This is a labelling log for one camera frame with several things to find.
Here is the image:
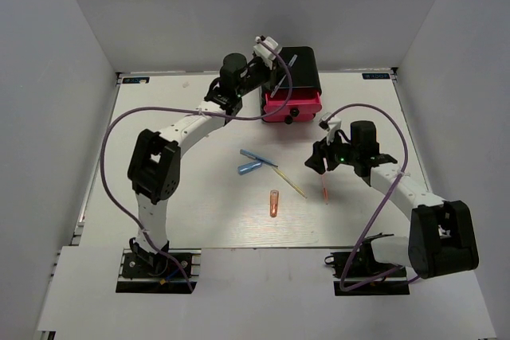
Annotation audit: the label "orange highlighter pen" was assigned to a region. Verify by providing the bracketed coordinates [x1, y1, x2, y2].
[321, 173, 329, 205]

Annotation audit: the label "right blue table sticker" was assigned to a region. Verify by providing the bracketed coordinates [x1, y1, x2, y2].
[362, 72, 391, 80]

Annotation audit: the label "pink drawer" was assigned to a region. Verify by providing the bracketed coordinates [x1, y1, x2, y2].
[263, 88, 322, 116]
[262, 114, 316, 124]
[263, 107, 316, 124]

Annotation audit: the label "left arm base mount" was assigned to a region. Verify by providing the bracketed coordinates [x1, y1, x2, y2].
[116, 249, 202, 295]

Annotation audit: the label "black drawer cabinet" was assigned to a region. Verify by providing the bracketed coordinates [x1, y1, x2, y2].
[260, 46, 322, 115]

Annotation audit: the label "blue table sticker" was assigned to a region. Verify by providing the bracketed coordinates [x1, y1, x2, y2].
[122, 76, 150, 84]
[362, 72, 391, 80]

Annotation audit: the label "yellow highlighter pen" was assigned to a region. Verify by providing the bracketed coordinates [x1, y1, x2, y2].
[273, 167, 308, 199]

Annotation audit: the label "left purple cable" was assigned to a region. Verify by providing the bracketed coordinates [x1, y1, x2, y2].
[101, 43, 294, 291]

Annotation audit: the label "left blue table sticker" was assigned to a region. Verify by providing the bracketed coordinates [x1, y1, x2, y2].
[122, 76, 150, 84]

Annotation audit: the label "clear blue pen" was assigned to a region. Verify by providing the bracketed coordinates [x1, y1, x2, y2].
[274, 54, 299, 90]

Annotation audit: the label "light blue clip pen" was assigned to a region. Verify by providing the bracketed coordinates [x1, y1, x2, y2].
[239, 149, 278, 168]

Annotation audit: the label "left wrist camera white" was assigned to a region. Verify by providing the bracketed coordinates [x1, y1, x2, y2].
[253, 37, 282, 66]

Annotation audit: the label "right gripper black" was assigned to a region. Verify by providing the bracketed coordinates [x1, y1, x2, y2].
[305, 127, 360, 174]

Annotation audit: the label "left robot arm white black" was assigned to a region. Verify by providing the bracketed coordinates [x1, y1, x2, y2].
[127, 53, 281, 276]

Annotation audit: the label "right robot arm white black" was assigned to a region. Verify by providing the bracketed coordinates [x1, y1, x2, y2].
[305, 119, 479, 279]

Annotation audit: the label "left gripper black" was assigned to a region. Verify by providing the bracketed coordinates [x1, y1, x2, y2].
[237, 57, 291, 98]

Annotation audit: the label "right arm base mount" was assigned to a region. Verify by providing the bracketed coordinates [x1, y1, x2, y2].
[324, 251, 410, 296]

